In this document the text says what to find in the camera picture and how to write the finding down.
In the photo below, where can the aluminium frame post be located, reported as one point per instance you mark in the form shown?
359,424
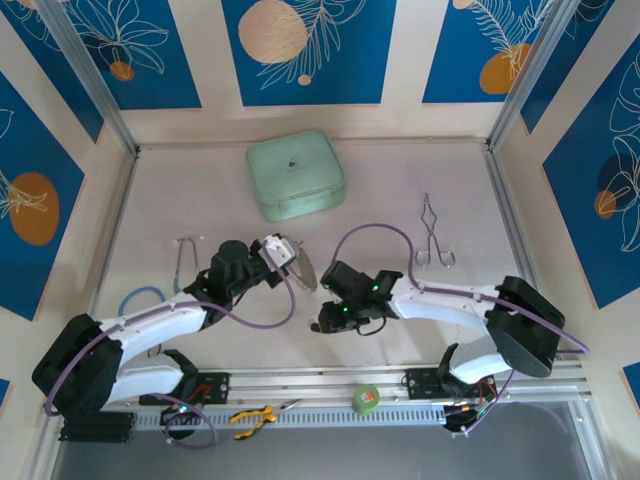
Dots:
530,75
90,75

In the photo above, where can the mint green square case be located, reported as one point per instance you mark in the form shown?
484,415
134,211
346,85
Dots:
295,175

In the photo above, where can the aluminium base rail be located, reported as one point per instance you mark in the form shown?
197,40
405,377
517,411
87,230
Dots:
320,382

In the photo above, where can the black ribbed block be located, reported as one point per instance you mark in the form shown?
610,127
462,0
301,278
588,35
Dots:
95,430

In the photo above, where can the aluminium table side rail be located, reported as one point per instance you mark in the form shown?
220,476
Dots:
510,215
112,235

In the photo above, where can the green tape roll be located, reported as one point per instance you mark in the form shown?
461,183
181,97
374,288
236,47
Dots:
365,402

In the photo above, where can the blue stethoscope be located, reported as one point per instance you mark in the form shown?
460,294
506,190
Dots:
176,285

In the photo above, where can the small electronics board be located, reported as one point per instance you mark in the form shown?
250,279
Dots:
180,409
470,410

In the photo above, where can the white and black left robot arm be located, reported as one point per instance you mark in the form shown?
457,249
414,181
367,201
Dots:
150,325

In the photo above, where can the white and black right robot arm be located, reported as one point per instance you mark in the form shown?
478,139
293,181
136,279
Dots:
450,300

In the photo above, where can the metal crucible tongs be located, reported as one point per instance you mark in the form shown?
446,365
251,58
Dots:
430,234

